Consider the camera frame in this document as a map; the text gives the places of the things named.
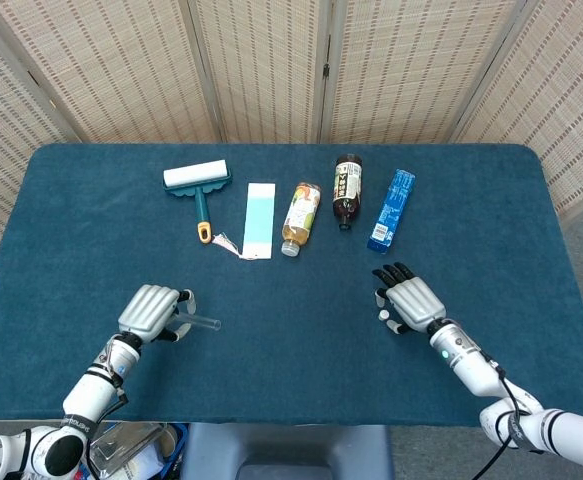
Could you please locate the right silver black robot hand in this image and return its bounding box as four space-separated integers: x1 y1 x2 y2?
372 262 448 335

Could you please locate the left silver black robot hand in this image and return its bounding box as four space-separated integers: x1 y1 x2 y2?
117 284 197 345

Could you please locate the clear glass test tube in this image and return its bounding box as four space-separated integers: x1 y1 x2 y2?
174 312 221 332

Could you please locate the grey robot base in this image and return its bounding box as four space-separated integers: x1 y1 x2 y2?
179 422 395 480

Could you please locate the long blue carton box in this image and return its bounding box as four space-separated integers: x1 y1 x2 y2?
366 168 417 255

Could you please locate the dark brown drink bottle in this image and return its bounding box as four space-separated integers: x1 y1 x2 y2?
332 153 364 232

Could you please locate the blue table cloth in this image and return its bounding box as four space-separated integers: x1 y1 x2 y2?
0 143 583 430

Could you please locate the clear plastic container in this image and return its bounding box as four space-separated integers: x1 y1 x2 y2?
88 422 168 480

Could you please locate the white blue bookmark with tassel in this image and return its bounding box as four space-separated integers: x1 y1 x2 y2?
212 182 277 262

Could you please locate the amber tea bottle white cap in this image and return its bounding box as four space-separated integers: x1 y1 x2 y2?
280 181 323 258

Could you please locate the teal lint roller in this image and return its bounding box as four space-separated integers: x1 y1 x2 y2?
162 159 233 245

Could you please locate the woven folding screen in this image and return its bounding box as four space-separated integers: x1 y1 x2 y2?
0 0 583 254

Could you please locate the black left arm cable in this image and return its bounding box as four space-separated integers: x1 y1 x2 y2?
84 384 128 480

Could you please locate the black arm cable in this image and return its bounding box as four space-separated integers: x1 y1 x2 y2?
468 349 535 480
84 384 128 480

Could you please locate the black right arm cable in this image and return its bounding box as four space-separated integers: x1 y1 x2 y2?
468 349 535 480

